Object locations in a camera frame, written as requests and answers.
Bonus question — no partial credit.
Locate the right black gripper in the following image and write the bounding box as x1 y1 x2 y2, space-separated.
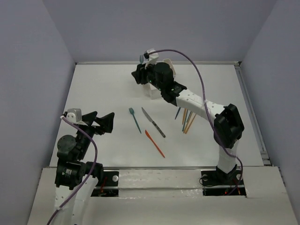
131 59 165 91

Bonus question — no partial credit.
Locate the teal plastic fork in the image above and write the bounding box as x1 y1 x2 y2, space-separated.
129 107 142 134

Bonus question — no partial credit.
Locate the metal table knife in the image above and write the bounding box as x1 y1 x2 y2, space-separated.
141 107 166 138

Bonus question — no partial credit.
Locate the orange plastic knife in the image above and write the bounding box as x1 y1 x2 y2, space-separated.
145 130 165 158

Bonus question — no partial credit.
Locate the orange plastic spoon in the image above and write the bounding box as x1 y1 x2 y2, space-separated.
182 108 187 125

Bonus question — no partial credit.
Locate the orange chopstick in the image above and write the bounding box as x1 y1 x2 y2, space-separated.
183 113 196 134
184 114 197 134

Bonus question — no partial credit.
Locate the teal plastic spoon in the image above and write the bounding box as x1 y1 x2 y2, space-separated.
139 55 144 64

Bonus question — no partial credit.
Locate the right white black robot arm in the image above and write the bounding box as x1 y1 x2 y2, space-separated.
131 62 245 184

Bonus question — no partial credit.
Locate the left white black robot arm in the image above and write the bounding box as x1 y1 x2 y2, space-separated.
48 108 115 225

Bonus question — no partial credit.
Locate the white utensil caddy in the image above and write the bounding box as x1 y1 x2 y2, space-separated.
140 59 177 100

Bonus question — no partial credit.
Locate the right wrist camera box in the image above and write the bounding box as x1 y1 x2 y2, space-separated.
143 48 159 68

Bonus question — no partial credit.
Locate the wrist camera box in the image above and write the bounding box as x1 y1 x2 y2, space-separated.
143 48 159 68
61 108 83 124

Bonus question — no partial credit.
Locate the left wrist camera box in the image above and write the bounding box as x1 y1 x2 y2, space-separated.
61 108 83 124

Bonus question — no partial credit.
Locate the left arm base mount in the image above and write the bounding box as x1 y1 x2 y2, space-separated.
91 170 119 197

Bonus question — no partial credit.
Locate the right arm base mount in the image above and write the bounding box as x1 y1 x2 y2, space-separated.
199 170 247 196

